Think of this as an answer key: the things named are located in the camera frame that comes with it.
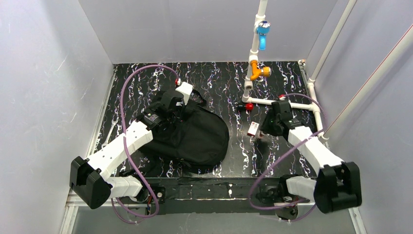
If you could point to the white red small card box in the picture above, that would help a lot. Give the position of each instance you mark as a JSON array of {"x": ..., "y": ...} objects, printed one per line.
[{"x": 253, "y": 129}]

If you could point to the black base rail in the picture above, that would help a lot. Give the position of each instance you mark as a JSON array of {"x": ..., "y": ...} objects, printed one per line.
[{"x": 201, "y": 195}]

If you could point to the orange flashlight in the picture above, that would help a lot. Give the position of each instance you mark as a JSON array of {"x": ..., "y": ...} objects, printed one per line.
[{"x": 259, "y": 72}]

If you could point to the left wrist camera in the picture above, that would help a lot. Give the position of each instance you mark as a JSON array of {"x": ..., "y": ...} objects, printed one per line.
[{"x": 184, "y": 88}]

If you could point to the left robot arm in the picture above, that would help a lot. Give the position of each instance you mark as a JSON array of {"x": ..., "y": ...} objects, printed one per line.
[{"x": 90, "y": 177}]

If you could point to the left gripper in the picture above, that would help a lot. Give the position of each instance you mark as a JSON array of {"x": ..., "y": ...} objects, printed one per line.
[{"x": 171, "y": 102}]

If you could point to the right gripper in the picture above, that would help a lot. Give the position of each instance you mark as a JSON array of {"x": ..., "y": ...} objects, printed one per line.
[{"x": 269, "y": 127}]

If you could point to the blue flashlight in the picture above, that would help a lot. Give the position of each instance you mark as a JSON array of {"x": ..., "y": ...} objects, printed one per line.
[{"x": 262, "y": 30}]

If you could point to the black student backpack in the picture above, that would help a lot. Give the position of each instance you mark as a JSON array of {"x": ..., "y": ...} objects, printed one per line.
[{"x": 199, "y": 140}]

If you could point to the white pvc pipe frame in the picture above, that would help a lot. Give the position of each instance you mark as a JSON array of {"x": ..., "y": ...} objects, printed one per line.
[{"x": 325, "y": 132}]

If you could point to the silver wrench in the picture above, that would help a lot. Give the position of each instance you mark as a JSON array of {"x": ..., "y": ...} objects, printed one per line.
[{"x": 106, "y": 142}]

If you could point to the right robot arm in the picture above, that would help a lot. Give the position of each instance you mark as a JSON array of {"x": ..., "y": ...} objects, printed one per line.
[{"x": 338, "y": 184}]

